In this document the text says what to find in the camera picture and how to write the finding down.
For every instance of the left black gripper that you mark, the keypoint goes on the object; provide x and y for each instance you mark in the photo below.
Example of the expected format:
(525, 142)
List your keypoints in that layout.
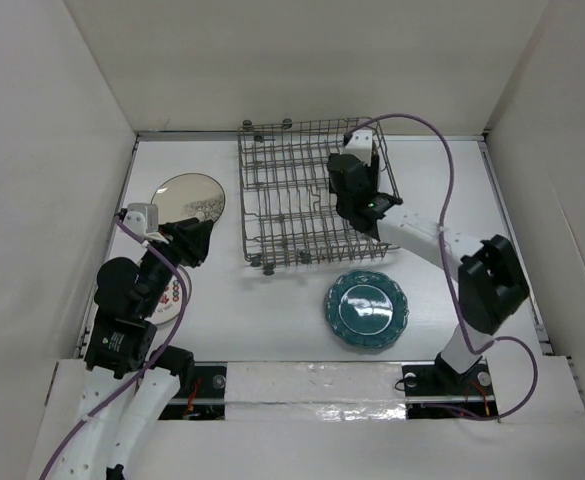
(189, 238)

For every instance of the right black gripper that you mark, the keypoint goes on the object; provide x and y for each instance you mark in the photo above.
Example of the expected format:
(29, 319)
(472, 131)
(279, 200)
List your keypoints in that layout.
(368, 173)

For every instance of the beige tree pattern plate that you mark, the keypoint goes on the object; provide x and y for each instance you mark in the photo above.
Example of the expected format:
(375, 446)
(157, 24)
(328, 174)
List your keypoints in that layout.
(190, 195)

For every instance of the white red floral plate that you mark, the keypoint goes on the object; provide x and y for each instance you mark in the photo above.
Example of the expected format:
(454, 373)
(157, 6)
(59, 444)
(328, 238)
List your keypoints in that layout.
(173, 297)

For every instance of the teal scalloped rim plate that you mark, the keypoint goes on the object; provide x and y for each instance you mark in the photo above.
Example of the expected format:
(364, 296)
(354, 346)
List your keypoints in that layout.
(366, 309)

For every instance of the dark teal floral plate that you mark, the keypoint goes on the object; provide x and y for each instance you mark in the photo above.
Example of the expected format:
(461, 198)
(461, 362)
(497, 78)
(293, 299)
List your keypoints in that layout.
(377, 138)

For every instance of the pale green celadon plate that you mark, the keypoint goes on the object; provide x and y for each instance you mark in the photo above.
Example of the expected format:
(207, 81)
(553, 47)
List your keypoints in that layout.
(373, 169)

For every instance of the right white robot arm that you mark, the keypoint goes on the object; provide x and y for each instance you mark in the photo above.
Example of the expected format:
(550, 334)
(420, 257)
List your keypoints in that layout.
(485, 277)

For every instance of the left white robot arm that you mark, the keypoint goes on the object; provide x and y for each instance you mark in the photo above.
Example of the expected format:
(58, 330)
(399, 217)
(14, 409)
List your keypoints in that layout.
(128, 382)

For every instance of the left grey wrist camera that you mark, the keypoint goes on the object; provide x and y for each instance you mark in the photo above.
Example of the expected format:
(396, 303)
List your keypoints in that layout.
(141, 219)

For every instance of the grey wire dish rack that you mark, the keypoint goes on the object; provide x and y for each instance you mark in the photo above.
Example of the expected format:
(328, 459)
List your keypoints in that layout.
(288, 214)

